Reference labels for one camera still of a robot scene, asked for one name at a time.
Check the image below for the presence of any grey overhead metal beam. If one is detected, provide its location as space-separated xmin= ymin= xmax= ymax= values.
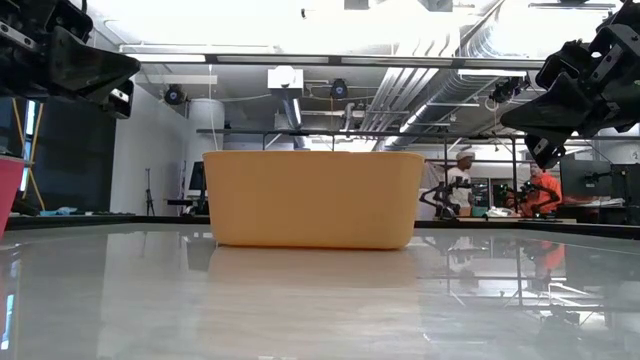
xmin=119 ymin=49 xmax=546 ymax=70

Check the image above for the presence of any yellow hanging cable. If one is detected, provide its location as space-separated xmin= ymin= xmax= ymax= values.
xmin=12 ymin=97 xmax=46 ymax=211

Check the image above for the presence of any black partition panel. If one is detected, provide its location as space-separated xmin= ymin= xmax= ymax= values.
xmin=29 ymin=94 xmax=117 ymax=215

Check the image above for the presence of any silver ceiling duct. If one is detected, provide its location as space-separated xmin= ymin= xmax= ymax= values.
xmin=359 ymin=67 xmax=506 ymax=151

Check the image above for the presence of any pink rectangular lid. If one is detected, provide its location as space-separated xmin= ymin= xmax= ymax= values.
xmin=0 ymin=155 xmax=26 ymax=239

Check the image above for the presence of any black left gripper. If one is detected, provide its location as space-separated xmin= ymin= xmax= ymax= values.
xmin=0 ymin=0 xmax=141 ymax=120

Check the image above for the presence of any blue cloth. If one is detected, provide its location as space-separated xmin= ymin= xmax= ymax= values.
xmin=39 ymin=205 xmax=79 ymax=217

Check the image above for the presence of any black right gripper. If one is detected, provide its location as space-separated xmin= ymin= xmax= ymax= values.
xmin=501 ymin=0 xmax=640 ymax=170

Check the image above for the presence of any white ceiling box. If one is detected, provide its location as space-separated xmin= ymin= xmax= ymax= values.
xmin=266 ymin=66 xmax=305 ymax=92

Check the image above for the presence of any black hanging spotlight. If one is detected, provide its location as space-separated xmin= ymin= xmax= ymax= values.
xmin=489 ymin=77 xmax=526 ymax=104

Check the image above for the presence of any person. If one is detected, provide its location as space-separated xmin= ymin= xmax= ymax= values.
xmin=446 ymin=150 xmax=476 ymax=217
xmin=518 ymin=163 xmax=564 ymax=219

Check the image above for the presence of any yellow plastic bin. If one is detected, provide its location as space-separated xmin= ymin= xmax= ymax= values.
xmin=202 ymin=150 xmax=426 ymax=251

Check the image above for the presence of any dark computer monitor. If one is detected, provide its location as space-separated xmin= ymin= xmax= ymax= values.
xmin=188 ymin=160 xmax=207 ymax=201
xmin=559 ymin=158 xmax=614 ymax=199
xmin=610 ymin=163 xmax=640 ymax=204

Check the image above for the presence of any black round hanging device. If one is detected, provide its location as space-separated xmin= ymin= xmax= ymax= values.
xmin=163 ymin=84 xmax=186 ymax=107
xmin=328 ymin=77 xmax=350 ymax=101

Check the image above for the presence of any black aluminium table frame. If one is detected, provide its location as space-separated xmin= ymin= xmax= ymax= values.
xmin=0 ymin=213 xmax=640 ymax=240

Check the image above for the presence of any black tripod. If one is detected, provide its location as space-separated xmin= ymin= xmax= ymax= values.
xmin=144 ymin=167 xmax=156 ymax=217

